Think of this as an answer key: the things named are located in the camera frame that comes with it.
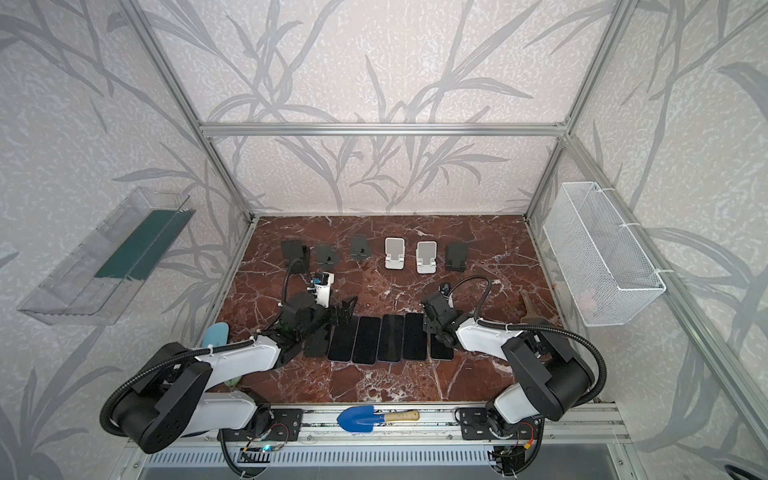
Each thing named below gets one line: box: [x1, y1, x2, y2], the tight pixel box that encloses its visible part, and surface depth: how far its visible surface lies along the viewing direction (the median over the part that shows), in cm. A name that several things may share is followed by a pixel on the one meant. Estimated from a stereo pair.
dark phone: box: [403, 313, 427, 360], surface depth 89 cm
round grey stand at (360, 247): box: [350, 234, 371, 261], surface depth 108 cm
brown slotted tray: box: [520, 290, 550, 325], surface depth 94 cm
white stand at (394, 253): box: [384, 237, 405, 270], surface depth 107 cm
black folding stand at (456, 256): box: [445, 242, 469, 272], surface depth 104 cm
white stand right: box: [416, 240, 438, 275], surface depth 104 cm
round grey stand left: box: [316, 243, 341, 271], surface depth 111 cm
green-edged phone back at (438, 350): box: [430, 333, 454, 360], surface depth 86 cm
